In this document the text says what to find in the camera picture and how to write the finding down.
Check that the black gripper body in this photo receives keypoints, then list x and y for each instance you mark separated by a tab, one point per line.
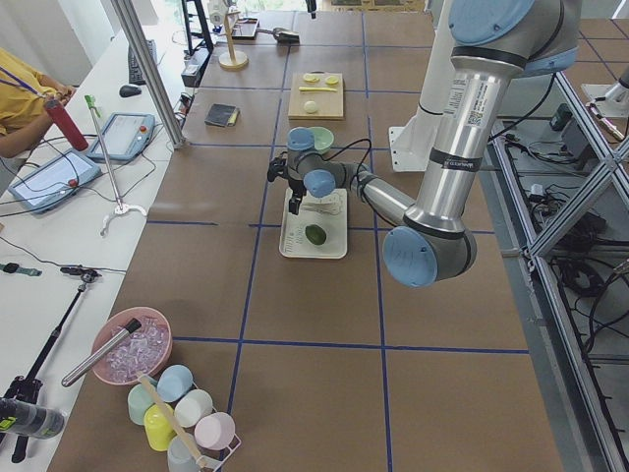
295	188

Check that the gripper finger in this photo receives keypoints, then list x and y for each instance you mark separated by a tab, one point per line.
294	205

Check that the white spoon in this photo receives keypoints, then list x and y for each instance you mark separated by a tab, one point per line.
327	209

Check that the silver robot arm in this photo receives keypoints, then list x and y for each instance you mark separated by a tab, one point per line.
494	43

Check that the light green bowl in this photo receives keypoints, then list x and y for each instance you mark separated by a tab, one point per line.
323	139

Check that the pink bowl with ice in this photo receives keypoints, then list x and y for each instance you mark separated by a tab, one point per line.
146	350

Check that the white rectangular tray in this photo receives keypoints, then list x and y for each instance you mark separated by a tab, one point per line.
293	242

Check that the green avocado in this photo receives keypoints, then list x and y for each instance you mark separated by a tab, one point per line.
315	234

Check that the wooden cutting board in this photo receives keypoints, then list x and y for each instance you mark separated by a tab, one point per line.
330	104

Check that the yellow plastic knife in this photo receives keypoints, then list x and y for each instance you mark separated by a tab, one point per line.
317	89

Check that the grey folded cloth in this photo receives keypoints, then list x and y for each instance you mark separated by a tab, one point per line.
222	115

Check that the lemon slice stacked pair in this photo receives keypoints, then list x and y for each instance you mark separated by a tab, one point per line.
310	78

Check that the single lemon slice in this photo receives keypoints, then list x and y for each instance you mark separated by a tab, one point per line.
331	79

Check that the wooden mug tree stand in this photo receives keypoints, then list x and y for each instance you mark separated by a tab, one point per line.
232	59

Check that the metal scoop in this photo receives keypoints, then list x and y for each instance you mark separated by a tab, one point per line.
282	35

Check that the reacher grabber tool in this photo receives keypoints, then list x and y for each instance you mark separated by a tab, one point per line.
121	207

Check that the blue teach pendant far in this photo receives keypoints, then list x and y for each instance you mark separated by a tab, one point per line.
126	135

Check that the blue teach pendant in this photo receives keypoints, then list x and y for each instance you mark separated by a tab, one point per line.
49	185
126	135

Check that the black computer mouse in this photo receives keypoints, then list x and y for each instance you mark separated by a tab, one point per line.
129	91

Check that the metal muddler rod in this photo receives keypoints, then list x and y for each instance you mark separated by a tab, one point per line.
89	362

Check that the blue cup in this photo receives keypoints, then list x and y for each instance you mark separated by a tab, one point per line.
174	383

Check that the blue teach pendant near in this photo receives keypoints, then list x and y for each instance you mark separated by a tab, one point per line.
49	185

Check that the white cup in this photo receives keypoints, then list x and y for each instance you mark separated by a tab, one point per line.
193	406

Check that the pink cup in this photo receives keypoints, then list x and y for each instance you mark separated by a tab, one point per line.
215	431

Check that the green cup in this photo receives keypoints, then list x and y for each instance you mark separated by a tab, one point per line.
138	402

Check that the yellow cup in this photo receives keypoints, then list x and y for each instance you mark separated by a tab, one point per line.
158	431

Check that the red bottle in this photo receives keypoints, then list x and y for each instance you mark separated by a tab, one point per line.
61	118

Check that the grey cup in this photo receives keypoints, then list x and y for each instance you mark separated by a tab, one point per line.
179	458

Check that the person in yellow shirt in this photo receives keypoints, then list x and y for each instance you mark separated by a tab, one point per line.
24	90

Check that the smart watch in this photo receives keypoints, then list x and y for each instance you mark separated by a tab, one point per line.
14	268

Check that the black tripod stick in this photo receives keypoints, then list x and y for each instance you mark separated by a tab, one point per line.
20	413

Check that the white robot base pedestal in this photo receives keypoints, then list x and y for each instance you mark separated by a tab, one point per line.
410	145

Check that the aluminium frame post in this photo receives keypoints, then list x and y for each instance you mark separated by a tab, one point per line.
133	30

